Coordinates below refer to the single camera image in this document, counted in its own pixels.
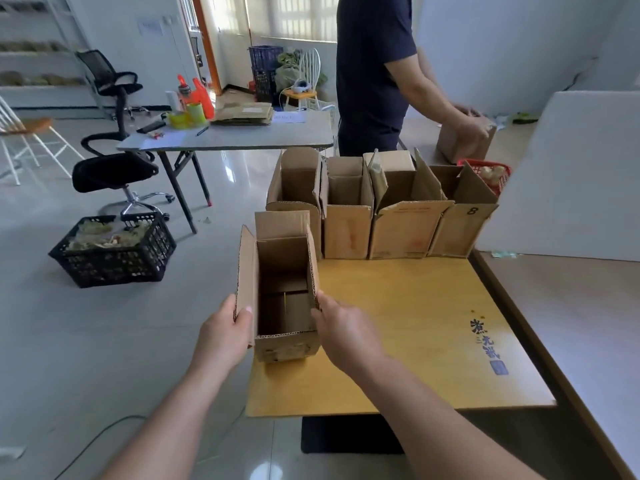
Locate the person's left hand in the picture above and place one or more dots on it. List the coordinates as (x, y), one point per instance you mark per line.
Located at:
(220, 339)

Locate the person's right hand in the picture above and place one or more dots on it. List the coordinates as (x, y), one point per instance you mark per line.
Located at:
(350, 339)

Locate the large yellow cardboard box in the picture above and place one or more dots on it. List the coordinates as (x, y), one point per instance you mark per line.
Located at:
(400, 334)

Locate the picture-printed cardboard box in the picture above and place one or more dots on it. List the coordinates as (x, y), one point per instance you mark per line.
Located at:
(245, 274)

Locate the red-printed cardboard box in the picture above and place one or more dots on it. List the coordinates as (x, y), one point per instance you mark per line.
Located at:
(405, 229)

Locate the small brown cardboard box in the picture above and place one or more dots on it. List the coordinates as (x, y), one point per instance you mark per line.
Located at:
(460, 229)

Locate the tall brown cardboard box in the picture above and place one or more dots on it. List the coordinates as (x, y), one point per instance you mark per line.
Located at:
(460, 147)

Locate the stack of cardboard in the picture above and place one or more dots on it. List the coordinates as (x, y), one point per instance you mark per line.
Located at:
(242, 113)

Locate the person's left forearm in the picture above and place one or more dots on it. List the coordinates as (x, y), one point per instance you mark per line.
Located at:
(170, 429)

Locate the person's right forearm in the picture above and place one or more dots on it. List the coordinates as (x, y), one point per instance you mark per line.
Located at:
(440, 429)

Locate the black stool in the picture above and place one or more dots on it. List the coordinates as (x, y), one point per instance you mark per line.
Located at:
(350, 434)

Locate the black crate with scraps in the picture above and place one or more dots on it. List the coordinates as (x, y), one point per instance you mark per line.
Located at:
(115, 264)

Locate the black mesh chair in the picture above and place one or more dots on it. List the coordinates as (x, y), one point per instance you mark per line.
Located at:
(115, 172)

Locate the grey folding table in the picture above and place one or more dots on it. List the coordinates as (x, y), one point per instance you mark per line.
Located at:
(250, 137)

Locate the black pen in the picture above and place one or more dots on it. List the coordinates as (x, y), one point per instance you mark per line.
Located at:
(202, 130)

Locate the red plastic basket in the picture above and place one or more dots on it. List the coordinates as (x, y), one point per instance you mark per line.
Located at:
(502, 182)

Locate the flat black device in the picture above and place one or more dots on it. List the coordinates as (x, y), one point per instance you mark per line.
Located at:
(150, 127)

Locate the white paper sign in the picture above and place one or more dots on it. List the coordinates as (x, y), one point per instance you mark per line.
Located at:
(290, 117)

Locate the orange plastic bag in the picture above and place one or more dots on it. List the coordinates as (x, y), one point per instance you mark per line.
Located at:
(202, 99)

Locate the white paper roll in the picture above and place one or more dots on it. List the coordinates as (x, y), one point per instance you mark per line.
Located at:
(172, 100)

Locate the small orange bottle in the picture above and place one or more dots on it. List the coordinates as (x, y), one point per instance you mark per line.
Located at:
(184, 92)

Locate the dark plastic crate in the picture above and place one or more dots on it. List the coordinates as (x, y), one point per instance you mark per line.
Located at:
(265, 87)

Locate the white headset device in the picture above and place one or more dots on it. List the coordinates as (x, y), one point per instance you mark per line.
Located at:
(300, 87)

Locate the green bag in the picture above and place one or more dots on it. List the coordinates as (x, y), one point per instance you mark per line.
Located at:
(287, 69)

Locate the white foam partition board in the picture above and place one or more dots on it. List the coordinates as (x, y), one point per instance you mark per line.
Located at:
(575, 169)

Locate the white chair with wooden seat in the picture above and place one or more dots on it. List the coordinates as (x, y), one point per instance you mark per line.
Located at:
(35, 125)

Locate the blue plastic crate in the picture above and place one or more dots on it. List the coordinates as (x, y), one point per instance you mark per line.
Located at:
(265, 57)

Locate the white storage shelf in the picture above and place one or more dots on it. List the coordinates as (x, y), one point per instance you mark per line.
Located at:
(45, 97)

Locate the window with white blinds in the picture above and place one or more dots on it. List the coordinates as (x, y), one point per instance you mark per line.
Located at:
(300, 14)

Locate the orange door frame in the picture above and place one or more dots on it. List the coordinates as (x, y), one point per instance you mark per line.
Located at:
(205, 44)

